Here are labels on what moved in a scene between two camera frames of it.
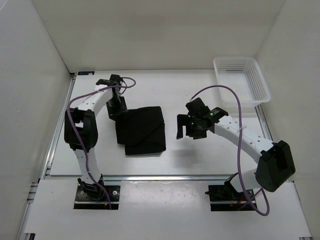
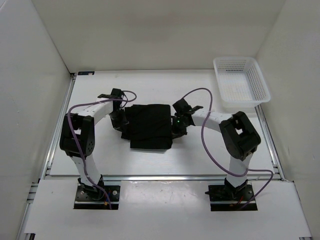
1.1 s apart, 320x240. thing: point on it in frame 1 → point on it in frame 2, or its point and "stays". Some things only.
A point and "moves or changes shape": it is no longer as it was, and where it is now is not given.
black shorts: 142,130 moves or changes shape
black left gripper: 122,109 → 120,125
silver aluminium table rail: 47,176 stays
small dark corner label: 86,73 stays
